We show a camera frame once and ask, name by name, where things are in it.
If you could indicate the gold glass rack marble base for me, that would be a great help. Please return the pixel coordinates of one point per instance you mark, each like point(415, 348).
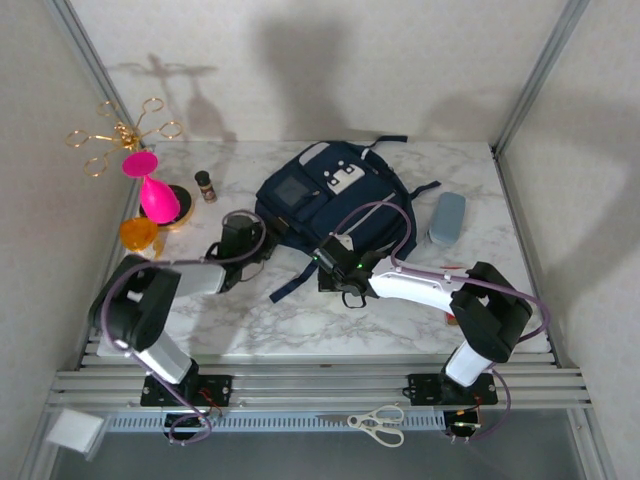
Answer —
point(184, 200)

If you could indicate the navy blue backpack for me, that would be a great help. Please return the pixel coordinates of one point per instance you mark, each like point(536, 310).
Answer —
point(305, 210)

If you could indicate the spice bottle black cap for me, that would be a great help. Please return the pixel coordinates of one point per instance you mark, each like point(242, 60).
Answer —
point(206, 187)

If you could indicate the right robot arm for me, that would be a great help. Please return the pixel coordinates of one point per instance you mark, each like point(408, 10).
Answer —
point(415, 287)

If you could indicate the aluminium front rail base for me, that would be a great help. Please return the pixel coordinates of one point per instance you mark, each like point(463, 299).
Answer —
point(325, 387)

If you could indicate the small black circuit board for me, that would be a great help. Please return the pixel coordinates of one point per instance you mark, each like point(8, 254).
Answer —
point(187, 422)
point(462, 422)

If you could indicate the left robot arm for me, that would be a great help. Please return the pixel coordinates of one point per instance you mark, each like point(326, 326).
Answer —
point(200, 277)

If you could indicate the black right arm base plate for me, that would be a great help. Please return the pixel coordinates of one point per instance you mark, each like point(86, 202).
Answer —
point(422, 390)

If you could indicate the aluminium frame post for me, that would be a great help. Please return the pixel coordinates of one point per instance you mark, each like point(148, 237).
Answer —
point(85, 45)
point(550, 50)

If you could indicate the pink wine glass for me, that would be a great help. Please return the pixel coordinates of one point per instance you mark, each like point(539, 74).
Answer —
point(157, 200)

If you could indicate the grey blue pencil case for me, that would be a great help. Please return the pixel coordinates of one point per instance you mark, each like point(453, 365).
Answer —
point(447, 217)

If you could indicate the amber orange wine glass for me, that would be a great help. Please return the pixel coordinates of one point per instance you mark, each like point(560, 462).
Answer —
point(136, 232)

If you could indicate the white paper pad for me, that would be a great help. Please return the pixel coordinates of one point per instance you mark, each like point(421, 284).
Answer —
point(72, 430)

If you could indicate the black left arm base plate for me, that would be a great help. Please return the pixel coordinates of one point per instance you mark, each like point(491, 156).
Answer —
point(220, 390)

